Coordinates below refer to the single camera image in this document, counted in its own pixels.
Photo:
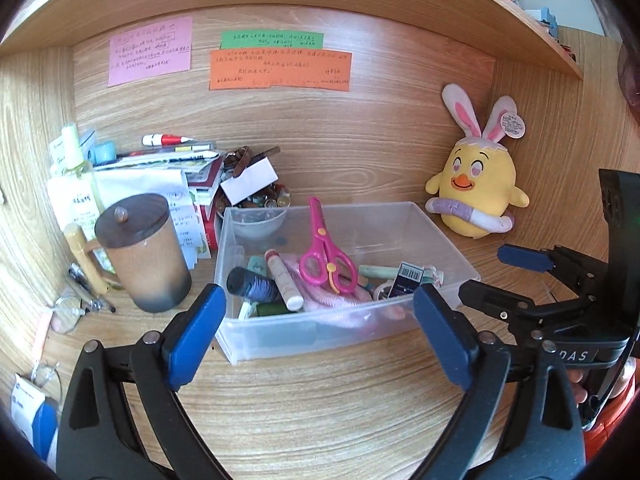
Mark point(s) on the clear plastic bin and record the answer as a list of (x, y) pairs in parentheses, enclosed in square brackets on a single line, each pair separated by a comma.
[(270, 340)]

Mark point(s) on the orange paper note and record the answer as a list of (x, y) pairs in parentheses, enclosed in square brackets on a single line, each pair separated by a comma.
[(280, 70)]

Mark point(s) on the stack of books and papers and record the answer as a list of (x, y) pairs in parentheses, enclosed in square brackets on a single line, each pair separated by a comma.
[(150, 180)]

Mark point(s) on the pale green tube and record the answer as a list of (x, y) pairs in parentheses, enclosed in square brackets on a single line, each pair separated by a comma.
[(377, 271)]

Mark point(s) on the black barcode card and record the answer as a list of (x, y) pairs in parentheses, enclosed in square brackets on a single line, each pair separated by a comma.
[(407, 280)]

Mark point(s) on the white blue card box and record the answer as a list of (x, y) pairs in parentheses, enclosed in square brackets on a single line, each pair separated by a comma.
[(30, 410)]

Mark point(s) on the dark green tube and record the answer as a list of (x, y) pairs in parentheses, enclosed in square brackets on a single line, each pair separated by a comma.
[(275, 308)]

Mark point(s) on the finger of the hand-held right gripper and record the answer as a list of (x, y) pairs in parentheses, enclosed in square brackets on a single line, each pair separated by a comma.
[(525, 256), (500, 302)]

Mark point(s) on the wooden mug with lid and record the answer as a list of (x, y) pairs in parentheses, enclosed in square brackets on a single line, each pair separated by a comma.
[(145, 260)]

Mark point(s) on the cream tube with white cap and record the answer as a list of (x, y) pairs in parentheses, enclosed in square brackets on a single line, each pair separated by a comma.
[(282, 277)]

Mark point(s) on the red white marker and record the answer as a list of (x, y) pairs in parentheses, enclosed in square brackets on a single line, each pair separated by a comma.
[(165, 139)]

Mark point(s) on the pink paper note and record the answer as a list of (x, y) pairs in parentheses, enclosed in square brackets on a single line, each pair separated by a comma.
[(150, 52)]

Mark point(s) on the brown hair clip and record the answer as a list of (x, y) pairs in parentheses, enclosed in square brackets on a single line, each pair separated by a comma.
[(242, 157)]

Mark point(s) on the washi tape roll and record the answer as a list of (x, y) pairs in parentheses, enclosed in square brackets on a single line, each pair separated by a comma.
[(383, 291)]

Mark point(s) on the glass bowl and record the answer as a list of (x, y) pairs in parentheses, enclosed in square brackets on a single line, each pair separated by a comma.
[(255, 227)]

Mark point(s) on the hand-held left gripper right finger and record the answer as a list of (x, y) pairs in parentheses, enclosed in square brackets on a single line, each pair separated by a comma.
[(447, 345)]

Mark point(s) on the person's right hand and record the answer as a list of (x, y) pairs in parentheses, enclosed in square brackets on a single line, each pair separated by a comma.
[(579, 387)]

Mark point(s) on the clear eyeglasses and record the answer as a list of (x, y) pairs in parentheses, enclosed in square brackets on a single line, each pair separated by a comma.
[(67, 316)]

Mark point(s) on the pink scissors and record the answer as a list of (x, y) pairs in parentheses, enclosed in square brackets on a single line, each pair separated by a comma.
[(320, 232)]

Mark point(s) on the clear bottle yellow liquid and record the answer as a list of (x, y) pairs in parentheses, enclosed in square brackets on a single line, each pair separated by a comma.
[(75, 175)]

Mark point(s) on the dark blue thread spool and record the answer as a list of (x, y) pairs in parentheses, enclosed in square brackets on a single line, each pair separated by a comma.
[(252, 285)]

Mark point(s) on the light blue small jar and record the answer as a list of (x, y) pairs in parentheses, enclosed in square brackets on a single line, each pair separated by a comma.
[(105, 152)]

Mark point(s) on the yellow chick plush toy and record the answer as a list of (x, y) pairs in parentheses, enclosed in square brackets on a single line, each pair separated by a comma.
[(480, 180)]

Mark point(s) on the white mint printed tube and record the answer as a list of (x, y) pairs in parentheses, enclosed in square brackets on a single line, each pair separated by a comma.
[(432, 276)]

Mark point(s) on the green paper note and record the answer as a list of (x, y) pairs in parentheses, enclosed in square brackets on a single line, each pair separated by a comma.
[(272, 41)]

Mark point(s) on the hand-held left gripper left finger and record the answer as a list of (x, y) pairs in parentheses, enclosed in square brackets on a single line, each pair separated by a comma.
[(192, 340)]

